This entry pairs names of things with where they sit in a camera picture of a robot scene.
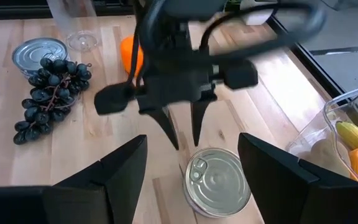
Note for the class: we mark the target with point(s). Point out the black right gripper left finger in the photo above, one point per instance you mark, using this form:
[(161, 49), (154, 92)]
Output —
[(89, 199)]

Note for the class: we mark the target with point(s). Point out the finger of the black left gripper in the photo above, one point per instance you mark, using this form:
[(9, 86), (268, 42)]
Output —
[(166, 124), (199, 118)]

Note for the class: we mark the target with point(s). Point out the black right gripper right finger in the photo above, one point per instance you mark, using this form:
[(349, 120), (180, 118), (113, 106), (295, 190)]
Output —
[(291, 193)]

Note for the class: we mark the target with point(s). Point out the silver tin can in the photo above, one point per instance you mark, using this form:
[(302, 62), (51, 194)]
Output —
[(217, 183), (36, 53)]

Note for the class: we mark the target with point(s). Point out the yellow toy banana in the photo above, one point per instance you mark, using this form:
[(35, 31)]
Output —
[(353, 135)]

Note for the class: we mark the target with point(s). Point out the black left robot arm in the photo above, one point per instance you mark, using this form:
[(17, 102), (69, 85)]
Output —
[(191, 7)]

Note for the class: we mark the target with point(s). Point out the clear plastic bin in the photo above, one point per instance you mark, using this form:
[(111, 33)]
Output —
[(300, 146)]

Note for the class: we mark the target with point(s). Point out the orange round container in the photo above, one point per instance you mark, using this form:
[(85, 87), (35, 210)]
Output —
[(129, 56)]

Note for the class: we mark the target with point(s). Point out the black toy grapes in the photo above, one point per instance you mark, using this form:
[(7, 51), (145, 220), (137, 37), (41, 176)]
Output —
[(54, 81)]

